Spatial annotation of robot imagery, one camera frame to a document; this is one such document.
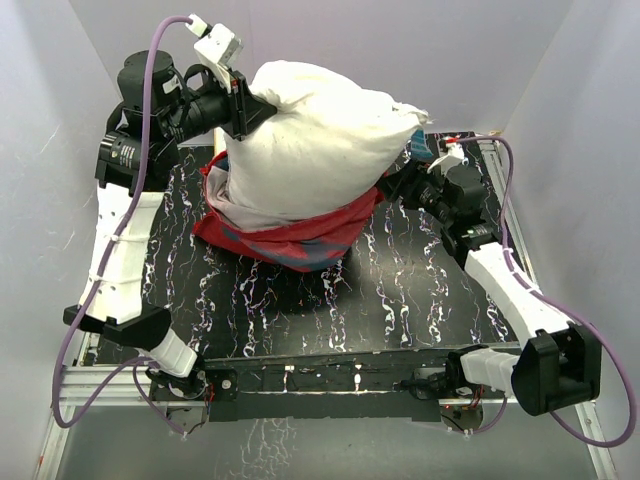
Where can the white pillow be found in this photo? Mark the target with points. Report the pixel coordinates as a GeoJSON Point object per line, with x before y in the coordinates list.
{"type": "Point", "coordinates": [328, 144]}

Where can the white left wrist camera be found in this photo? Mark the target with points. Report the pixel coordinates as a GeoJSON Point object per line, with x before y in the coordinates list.
{"type": "Point", "coordinates": [216, 45]}

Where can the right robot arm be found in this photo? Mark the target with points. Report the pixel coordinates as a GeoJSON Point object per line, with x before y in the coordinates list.
{"type": "Point", "coordinates": [560, 361]}

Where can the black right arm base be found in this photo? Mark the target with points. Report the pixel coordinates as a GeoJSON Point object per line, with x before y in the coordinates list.
{"type": "Point", "coordinates": [460, 404]}

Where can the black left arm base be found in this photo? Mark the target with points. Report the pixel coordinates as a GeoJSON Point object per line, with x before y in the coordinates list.
{"type": "Point", "coordinates": [216, 388]}

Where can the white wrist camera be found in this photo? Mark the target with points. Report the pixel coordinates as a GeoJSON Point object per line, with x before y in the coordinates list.
{"type": "Point", "coordinates": [216, 45]}
{"type": "Point", "coordinates": [453, 155]}

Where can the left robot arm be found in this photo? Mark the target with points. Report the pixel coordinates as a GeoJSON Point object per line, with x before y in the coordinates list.
{"type": "Point", "coordinates": [135, 158]}

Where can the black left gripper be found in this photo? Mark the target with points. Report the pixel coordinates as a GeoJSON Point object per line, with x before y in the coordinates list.
{"type": "Point", "coordinates": [246, 108]}

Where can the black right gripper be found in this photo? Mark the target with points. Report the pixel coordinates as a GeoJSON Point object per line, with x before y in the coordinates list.
{"type": "Point", "coordinates": [406, 183]}

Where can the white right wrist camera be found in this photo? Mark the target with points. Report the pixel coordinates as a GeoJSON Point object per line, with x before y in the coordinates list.
{"type": "Point", "coordinates": [453, 155]}

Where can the aluminium table frame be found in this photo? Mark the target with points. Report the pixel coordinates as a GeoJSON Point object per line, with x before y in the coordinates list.
{"type": "Point", "coordinates": [341, 385]}

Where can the red patterned pillowcase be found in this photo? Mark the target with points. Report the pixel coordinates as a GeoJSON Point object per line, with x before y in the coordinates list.
{"type": "Point", "coordinates": [303, 245]}

